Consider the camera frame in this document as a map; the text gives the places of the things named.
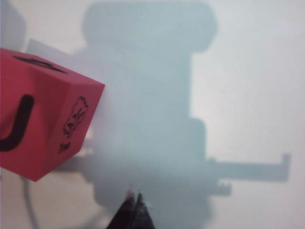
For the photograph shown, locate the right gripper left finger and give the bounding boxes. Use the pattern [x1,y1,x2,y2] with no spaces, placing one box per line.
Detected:
[108,187,137,229]

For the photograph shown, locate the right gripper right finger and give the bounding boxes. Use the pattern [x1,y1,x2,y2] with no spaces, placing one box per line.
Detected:
[133,189,156,229]

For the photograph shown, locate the pink foam block number 0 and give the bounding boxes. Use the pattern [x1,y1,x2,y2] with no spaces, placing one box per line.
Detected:
[0,47,106,183]

